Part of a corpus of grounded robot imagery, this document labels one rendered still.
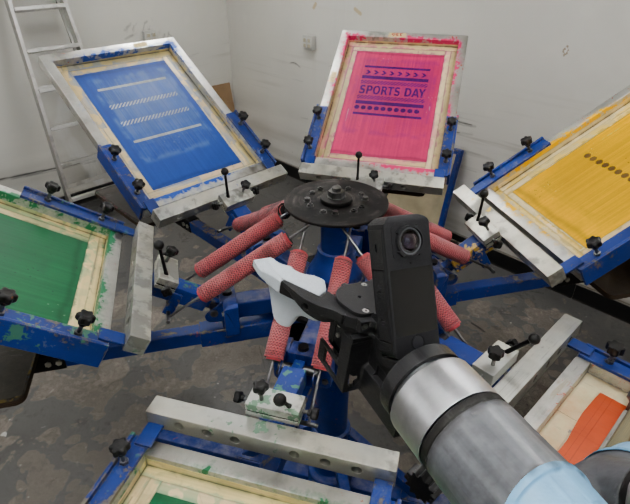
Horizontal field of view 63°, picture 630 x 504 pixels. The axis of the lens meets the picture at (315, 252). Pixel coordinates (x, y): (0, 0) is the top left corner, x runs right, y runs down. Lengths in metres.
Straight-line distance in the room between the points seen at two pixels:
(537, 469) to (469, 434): 0.04
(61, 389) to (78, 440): 0.37
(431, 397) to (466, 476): 0.06
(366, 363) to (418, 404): 0.10
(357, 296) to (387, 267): 0.07
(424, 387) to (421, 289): 0.08
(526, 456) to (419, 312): 0.13
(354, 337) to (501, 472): 0.16
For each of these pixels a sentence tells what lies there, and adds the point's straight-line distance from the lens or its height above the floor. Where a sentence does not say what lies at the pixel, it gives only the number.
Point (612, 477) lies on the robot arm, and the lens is 0.49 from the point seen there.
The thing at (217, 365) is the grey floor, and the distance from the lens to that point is 2.85.
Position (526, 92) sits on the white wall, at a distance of 3.33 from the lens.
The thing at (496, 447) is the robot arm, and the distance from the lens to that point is 0.36.
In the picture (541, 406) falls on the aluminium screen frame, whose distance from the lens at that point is 1.40.
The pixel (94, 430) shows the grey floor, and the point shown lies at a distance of 2.72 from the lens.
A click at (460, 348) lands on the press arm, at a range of 1.41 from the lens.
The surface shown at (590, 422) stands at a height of 0.95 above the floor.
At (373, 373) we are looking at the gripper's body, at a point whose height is 1.64.
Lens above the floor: 1.96
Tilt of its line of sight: 32 degrees down
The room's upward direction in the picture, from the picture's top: straight up
